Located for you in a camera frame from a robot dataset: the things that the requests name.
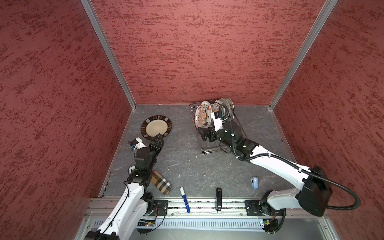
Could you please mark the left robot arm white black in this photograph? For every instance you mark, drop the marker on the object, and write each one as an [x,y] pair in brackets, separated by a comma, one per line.
[135,201]

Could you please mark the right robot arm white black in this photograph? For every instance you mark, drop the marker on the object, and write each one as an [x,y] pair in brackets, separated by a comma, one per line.
[310,192]

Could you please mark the orange striped plate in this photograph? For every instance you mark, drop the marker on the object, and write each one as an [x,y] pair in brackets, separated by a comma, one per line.
[215,107]
[200,117]

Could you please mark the red patterned rear plate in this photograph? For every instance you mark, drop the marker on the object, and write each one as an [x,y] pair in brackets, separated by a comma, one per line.
[232,108]

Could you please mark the left corner aluminium post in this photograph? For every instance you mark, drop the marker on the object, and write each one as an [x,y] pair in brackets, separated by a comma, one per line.
[97,26]

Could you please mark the right circuit board with wires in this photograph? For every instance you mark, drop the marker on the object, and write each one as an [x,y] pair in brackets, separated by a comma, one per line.
[271,226]

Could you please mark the wire dish rack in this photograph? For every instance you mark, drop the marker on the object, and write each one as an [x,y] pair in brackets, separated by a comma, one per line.
[231,135]

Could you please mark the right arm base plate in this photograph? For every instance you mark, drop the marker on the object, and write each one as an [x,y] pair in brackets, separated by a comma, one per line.
[255,208]

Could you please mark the orange striped front plate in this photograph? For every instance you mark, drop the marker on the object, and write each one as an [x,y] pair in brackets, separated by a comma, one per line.
[200,117]

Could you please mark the blue white marker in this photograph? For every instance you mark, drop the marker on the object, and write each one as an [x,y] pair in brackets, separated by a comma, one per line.
[185,199]

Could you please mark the green alarm clock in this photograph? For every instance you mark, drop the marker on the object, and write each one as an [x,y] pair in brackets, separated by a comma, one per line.
[131,169]

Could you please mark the watermelon pattern white plate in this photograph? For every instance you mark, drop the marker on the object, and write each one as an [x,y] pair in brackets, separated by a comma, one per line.
[208,109]

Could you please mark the plaid glasses case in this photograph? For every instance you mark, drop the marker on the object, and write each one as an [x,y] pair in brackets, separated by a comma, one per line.
[162,184]

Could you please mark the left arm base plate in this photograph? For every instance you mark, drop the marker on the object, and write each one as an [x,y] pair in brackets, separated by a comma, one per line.
[157,208]

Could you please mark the right corner aluminium post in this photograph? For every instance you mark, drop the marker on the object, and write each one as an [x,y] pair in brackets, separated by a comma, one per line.
[318,24]

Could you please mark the corner aluminium post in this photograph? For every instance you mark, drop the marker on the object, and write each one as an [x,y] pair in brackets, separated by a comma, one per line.
[97,26]
[318,24]

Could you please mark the black remote stick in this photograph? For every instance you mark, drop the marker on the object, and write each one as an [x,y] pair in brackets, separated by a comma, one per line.
[219,200]

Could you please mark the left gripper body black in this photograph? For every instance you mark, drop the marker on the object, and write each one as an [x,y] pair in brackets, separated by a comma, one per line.
[155,150]

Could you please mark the aluminium front rail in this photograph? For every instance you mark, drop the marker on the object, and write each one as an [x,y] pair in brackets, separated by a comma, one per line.
[200,208]

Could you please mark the left circuit board with wires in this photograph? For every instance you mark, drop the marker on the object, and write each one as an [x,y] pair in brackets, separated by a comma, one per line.
[145,226]

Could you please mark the circuit board with wires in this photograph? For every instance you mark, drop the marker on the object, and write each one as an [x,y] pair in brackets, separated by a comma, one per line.
[145,226]
[271,226]

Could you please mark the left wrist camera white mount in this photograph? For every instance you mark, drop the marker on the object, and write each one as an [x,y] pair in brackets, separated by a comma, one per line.
[136,144]

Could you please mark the plain cream white plate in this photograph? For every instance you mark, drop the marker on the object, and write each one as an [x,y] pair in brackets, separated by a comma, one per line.
[226,103]

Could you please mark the light blue small bottle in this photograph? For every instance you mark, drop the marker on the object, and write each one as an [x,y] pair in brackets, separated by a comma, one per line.
[255,183]

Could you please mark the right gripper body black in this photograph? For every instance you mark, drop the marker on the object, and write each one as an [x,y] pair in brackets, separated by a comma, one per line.
[213,136]

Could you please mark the dark striped rim plate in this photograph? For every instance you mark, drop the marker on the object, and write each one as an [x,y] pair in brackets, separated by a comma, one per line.
[155,125]

